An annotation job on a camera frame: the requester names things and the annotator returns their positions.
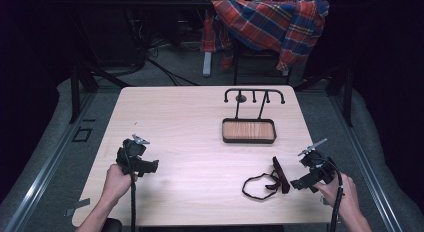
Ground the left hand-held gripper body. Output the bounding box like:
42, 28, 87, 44
115, 133, 151, 176

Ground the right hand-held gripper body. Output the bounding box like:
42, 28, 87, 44
297, 137, 338, 194

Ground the dark band with cord loop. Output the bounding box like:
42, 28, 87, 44
241, 155, 292, 202

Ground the person's right hand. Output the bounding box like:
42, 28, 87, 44
313, 173, 360, 223

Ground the person's left hand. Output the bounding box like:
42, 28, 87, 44
100, 163, 138, 208

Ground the black round seat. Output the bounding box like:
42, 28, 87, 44
102, 217, 123, 232

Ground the black hanger rack wooden tray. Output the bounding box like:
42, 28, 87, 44
221, 88, 286, 145

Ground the grey tape strip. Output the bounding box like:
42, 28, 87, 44
63, 197, 92, 218

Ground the black metal stand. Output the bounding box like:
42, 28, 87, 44
293, 65, 355, 128
68, 60, 132, 124

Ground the black chair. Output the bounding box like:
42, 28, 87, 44
232, 38, 292, 87

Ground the red blue plaid shirt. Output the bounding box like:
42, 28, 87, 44
200, 0, 331, 73

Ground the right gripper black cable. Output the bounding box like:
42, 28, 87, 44
319, 156, 345, 232

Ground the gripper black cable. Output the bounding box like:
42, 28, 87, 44
319, 156, 345, 232
123, 145, 138, 232

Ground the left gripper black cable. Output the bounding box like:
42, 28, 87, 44
123, 145, 138, 232

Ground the aluminium floor rail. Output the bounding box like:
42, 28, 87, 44
328, 91, 406, 232
2, 91, 98, 232

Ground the bundle of black floor cables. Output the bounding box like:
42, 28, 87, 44
109, 5, 201, 88

